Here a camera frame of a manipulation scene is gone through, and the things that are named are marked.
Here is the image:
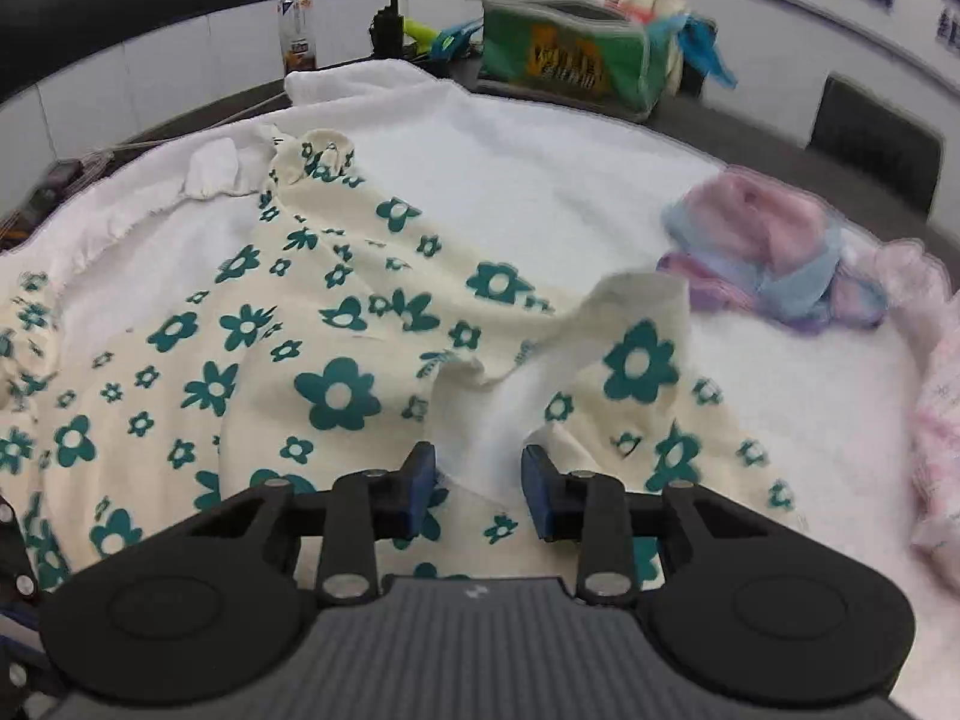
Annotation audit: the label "black walkie-talkie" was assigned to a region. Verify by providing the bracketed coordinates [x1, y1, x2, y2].
[367, 0, 411, 62]

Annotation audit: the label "cream clothes in bag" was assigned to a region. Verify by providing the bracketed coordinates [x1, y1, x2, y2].
[598, 0, 696, 25]

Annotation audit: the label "pastel pink blue folded garment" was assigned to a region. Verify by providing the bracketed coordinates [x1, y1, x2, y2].
[657, 171, 891, 336]

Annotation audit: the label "black chair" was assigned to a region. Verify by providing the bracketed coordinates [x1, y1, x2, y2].
[807, 73, 946, 224]

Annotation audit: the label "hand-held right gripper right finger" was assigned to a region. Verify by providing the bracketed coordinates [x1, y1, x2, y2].
[521, 444, 785, 608]

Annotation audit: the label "white fleece blanket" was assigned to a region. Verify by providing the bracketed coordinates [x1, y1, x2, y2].
[0, 60, 960, 720]

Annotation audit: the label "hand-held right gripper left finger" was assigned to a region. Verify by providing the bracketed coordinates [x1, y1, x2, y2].
[176, 441, 437, 608]

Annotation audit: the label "blue clothes hangers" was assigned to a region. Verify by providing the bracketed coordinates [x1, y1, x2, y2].
[670, 13, 741, 92]

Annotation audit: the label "cream green floral garment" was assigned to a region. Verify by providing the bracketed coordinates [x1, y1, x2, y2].
[0, 127, 817, 610]

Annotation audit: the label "white cables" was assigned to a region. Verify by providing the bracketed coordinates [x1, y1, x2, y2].
[81, 88, 291, 167]

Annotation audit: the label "green zip storage bag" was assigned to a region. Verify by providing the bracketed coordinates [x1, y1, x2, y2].
[475, 0, 689, 122]

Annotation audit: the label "clear drink bottle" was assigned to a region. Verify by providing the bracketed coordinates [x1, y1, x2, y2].
[277, 0, 319, 77]

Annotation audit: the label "pale pink printed cloth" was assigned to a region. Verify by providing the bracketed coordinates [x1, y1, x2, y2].
[872, 238, 960, 572]

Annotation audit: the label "blue plastic item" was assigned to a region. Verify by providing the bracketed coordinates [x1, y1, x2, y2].
[430, 15, 486, 62]

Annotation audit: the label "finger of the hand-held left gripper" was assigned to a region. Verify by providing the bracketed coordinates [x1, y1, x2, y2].
[0, 639, 70, 720]
[0, 493, 42, 606]

